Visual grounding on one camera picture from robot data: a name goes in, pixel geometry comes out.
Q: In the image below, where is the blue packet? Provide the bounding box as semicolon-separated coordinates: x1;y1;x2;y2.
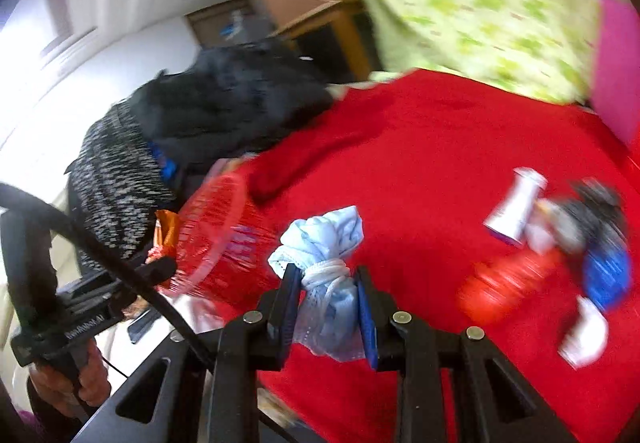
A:
585;233;632;314

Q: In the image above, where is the red plastic packet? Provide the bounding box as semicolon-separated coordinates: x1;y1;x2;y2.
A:
457;248;566;324

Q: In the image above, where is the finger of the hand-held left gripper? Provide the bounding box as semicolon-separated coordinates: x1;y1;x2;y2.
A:
117;255;178;295

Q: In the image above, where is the black cable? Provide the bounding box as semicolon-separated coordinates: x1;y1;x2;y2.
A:
0;182;221;364

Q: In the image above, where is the red blanket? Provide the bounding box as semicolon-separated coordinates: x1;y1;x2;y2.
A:
197;68;640;443

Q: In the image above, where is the light blue knotted cloth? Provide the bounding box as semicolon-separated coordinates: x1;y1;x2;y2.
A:
267;206;368;363

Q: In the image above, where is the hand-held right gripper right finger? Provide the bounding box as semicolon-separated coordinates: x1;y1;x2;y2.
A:
352;265;576;443

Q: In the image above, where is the pink pillow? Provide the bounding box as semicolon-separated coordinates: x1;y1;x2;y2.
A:
590;0;640;146

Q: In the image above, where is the white crumpled paper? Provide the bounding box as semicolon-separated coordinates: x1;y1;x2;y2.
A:
557;295;608;369

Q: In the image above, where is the person's left hand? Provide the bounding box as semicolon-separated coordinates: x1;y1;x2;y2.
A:
27;338;112;416

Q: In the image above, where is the red plastic basket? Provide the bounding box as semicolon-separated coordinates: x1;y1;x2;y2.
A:
155;173;286;309

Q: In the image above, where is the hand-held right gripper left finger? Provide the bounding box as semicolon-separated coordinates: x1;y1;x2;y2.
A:
75;265;306;443

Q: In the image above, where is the black crumpled wrapper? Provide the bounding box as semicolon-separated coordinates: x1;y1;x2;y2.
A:
537;180;626;254

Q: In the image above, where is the black and white speckled garment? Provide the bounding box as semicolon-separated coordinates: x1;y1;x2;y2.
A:
65;100;178;274

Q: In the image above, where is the white and purple bottle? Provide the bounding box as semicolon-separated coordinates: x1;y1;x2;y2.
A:
482;167;548;249

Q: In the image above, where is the orange snack wrapper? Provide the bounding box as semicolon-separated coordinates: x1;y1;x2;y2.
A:
147;209;182;269

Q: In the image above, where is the black jacket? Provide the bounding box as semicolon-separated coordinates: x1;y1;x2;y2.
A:
127;40;336;174

